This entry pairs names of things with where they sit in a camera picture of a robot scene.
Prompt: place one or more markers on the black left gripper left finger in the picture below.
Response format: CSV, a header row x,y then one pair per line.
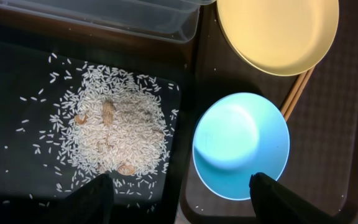
x,y
92,203

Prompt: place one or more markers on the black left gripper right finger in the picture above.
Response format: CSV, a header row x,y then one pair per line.
x,y
274,203

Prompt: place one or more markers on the blue bowl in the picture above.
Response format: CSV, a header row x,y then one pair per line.
x,y
238,136

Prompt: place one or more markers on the rice pile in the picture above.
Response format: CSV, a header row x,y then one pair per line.
x,y
118,123

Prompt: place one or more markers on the wooden chopstick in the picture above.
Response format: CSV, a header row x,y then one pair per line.
x,y
292,92
298,94

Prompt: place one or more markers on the yellow plate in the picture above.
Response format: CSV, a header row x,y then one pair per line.
x,y
279,37

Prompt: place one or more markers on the black waste tray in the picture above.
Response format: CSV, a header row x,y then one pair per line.
x,y
30,88

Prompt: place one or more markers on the clear plastic waste bin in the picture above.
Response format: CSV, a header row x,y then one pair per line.
x,y
167,20

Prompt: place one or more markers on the brown serving tray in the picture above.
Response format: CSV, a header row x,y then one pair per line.
x,y
323,162

